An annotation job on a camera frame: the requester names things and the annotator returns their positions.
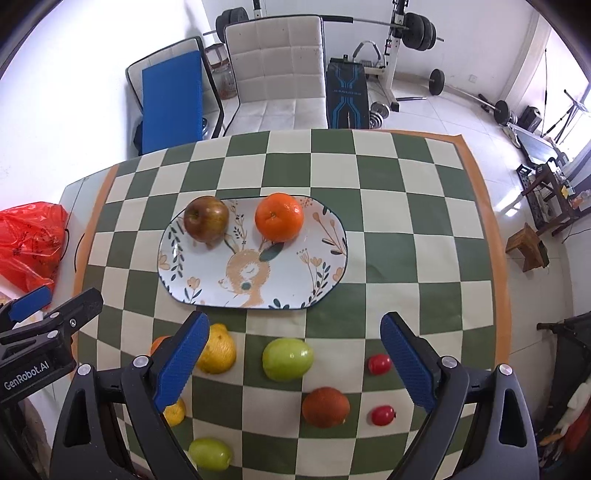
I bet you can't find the red cherry tomato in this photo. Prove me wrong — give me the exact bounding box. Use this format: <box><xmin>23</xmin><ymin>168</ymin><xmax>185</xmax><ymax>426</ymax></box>
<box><xmin>370</xmin><ymin>405</ymin><xmax>397</xmax><ymax>427</ymax></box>
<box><xmin>368</xmin><ymin>354</ymin><xmax>393</xmax><ymax>376</ymax></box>

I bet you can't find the green apple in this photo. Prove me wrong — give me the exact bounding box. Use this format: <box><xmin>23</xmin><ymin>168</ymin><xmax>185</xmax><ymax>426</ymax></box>
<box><xmin>263</xmin><ymin>338</ymin><xmax>315</xmax><ymax>383</ymax></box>
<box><xmin>188</xmin><ymin>437</ymin><xmax>232</xmax><ymax>471</ymax></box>

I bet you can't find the floral oval ceramic plate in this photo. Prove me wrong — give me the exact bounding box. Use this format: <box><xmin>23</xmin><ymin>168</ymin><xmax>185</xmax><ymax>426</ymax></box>
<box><xmin>157</xmin><ymin>195</ymin><xmax>348</xmax><ymax>310</ymax></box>

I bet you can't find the blue padded chair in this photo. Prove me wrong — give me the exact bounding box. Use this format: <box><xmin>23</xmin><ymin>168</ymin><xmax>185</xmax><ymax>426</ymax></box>
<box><xmin>125</xmin><ymin>37</ymin><xmax>224</xmax><ymax>155</ymax></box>

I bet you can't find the reddish brown round fruit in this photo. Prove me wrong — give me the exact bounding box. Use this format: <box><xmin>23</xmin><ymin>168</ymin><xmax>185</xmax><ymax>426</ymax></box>
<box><xmin>301</xmin><ymin>387</ymin><xmax>351</xmax><ymax>429</ymax></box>

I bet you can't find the white padded chair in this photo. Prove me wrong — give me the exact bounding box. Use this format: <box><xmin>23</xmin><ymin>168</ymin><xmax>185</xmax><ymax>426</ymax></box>
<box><xmin>224</xmin><ymin>15</ymin><xmax>328</xmax><ymax>135</ymax></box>

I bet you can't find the small yellow lemon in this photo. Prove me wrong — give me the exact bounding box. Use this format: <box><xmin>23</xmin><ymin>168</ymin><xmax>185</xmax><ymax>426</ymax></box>
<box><xmin>163</xmin><ymin>398</ymin><xmax>186</xmax><ymax>427</ymax></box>

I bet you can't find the dark wooden side table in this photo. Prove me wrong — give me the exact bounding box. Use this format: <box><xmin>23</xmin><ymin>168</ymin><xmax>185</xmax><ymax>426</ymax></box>
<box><xmin>516</xmin><ymin>162</ymin><xmax>583</xmax><ymax>237</ymax></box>

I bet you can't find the green checkered tablecloth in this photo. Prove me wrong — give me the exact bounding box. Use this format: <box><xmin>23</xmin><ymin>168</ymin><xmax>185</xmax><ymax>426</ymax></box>
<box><xmin>77</xmin><ymin>130</ymin><xmax>496</xmax><ymax>479</ymax></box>

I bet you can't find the dark red apple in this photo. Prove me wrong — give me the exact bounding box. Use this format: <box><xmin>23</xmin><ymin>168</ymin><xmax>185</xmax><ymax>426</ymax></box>
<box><xmin>183</xmin><ymin>196</ymin><xmax>229</xmax><ymax>244</ymax></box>

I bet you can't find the small wooden stool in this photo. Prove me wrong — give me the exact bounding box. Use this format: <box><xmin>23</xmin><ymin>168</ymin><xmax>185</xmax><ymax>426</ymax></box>
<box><xmin>505</xmin><ymin>223</ymin><xmax>550</xmax><ymax>272</ymax></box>

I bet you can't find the barbell on floor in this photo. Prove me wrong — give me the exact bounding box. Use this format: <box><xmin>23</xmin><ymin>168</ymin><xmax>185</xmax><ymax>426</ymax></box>
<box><xmin>428</xmin><ymin>69</ymin><xmax>513</xmax><ymax>125</ymax></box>

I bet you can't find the barbell on rack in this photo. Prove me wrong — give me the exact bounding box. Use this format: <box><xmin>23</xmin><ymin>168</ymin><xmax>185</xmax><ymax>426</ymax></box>
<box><xmin>205</xmin><ymin>7</ymin><xmax>444</xmax><ymax>51</ymax></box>

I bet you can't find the red plastic bag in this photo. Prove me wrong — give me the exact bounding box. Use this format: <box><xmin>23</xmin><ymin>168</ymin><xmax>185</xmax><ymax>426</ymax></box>
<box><xmin>0</xmin><ymin>202</ymin><xmax>68</xmax><ymax>292</ymax></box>

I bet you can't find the bright orange mandarin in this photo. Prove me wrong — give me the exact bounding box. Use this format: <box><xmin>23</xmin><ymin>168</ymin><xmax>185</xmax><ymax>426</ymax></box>
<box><xmin>254</xmin><ymin>193</ymin><xmax>304</xmax><ymax>243</ymax></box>

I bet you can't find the large yellow lemon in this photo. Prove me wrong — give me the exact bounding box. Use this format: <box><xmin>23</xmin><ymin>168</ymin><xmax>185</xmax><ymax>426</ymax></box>
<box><xmin>197</xmin><ymin>323</ymin><xmax>236</xmax><ymax>375</ymax></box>

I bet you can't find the black blue weight bench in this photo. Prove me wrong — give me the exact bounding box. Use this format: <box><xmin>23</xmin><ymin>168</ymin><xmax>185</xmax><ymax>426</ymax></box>
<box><xmin>325</xmin><ymin>58</ymin><xmax>370</xmax><ymax>129</ymax></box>

